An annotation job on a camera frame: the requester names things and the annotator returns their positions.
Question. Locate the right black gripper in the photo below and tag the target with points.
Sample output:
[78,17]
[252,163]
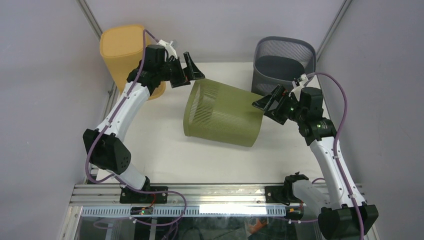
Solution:
[280,96]

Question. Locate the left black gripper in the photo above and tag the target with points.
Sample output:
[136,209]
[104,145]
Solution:
[181,79]

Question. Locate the green plastic basket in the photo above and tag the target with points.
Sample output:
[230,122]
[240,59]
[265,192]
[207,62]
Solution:
[223,113]

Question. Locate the grey plastic basket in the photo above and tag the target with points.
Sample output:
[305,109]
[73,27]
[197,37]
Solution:
[279,61]

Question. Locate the yellow plastic basket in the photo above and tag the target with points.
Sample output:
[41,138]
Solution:
[121,48]

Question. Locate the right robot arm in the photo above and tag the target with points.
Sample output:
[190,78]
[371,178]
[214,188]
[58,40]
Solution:
[343,212]

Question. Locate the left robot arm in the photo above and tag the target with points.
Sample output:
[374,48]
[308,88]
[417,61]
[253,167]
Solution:
[105,144]

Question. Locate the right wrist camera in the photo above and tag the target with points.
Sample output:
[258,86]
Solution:
[298,85]

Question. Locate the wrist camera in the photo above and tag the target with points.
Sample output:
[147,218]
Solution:
[298,85]
[169,47]

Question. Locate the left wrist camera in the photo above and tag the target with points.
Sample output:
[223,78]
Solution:
[169,47]

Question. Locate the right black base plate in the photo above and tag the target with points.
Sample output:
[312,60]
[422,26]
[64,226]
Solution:
[283,193]

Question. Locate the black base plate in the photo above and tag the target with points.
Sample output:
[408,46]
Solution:
[160,195]
[283,193]

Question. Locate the white slotted cable duct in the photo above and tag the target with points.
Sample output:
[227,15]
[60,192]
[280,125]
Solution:
[203,210]

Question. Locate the right aluminium corner post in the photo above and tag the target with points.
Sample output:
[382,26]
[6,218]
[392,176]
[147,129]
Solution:
[332,28]

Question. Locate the aluminium corner post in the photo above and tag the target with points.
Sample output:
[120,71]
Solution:
[332,28]
[86,10]

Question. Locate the left aluminium corner post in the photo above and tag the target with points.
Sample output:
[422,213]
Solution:
[86,10]

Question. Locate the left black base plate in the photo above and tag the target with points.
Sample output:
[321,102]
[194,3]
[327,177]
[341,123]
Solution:
[160,195]

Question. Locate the aluminium front rail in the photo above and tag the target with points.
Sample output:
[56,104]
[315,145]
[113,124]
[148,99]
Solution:
[195,194]

